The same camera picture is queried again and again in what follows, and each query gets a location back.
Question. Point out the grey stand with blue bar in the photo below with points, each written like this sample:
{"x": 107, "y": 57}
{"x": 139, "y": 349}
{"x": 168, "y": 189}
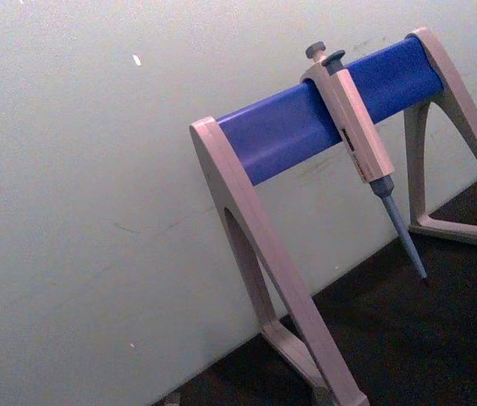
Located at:
{"x": 289, "y": 131}

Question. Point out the pale grey pipette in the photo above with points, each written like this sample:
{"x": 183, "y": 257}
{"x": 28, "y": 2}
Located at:
{"x": 359, "y": 127}

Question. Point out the black table cloth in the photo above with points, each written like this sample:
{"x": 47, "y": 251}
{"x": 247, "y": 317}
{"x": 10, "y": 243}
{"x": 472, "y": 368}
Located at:
{"x": 412, "y": 330}

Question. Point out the plain pale wall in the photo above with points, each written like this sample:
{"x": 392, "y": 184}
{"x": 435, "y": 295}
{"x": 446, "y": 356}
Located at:
{"x": 94, "y": 169}

